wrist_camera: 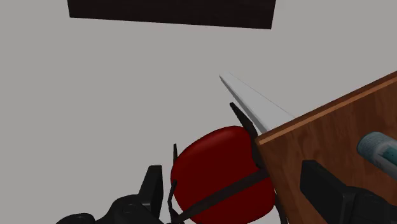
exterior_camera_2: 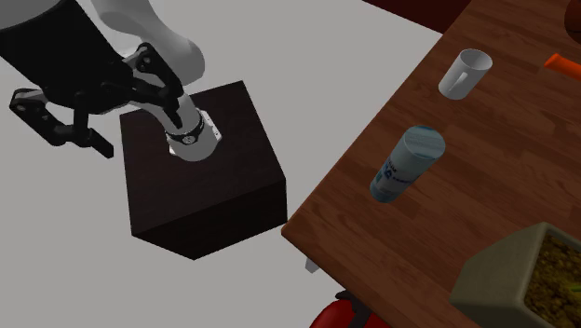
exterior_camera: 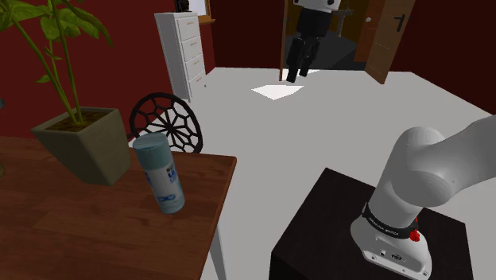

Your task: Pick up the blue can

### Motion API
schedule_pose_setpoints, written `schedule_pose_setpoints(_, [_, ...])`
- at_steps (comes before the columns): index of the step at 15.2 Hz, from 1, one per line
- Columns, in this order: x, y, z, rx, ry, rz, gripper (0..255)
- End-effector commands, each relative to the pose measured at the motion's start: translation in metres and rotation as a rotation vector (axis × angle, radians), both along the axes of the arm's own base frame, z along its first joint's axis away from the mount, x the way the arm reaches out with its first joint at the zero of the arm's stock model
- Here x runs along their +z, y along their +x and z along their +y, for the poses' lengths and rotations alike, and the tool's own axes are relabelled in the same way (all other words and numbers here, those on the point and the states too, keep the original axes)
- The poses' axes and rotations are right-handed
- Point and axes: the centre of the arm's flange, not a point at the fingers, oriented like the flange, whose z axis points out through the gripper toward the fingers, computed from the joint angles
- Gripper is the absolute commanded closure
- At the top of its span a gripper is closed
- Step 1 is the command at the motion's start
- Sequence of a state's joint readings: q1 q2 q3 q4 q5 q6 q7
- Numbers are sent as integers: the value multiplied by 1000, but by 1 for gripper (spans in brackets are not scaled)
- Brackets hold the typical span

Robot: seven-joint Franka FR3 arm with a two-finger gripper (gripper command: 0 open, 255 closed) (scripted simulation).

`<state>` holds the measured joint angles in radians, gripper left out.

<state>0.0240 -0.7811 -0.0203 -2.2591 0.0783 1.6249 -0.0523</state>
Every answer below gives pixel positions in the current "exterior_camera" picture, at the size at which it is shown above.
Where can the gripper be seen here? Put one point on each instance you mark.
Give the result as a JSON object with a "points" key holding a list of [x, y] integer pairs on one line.
{"points": [[312, 23]]}

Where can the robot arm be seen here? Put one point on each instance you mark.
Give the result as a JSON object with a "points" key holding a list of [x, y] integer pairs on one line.
{"points": [[403, 186]]}

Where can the brown wooden door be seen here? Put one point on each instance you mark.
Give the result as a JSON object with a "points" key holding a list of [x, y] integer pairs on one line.
{"points": [[383, 38]]}

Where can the white chest of drawers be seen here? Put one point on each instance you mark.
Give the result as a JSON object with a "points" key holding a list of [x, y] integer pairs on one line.
{"points": [[186, 50]]}

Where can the black web-back chair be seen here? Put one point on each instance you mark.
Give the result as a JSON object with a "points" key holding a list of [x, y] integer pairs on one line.
{"points": [[170, 120]]}

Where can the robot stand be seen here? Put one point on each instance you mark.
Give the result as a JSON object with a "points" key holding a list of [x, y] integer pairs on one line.
{"points": [[321, 232]]}

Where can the pale blue spray can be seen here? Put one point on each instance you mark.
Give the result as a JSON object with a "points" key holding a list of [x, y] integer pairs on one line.
{"points": [[162, 178]]}

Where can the green plant in olive pot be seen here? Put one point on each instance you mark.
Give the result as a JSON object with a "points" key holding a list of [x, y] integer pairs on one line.
{"points": [[89, 147]]}

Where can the brown wooden table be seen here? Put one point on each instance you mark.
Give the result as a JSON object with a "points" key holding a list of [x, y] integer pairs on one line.
{"points": [[97, 229]]}

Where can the window with wooden frame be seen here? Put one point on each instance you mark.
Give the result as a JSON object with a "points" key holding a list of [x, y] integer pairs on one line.
{"points": [[203, 9]]}

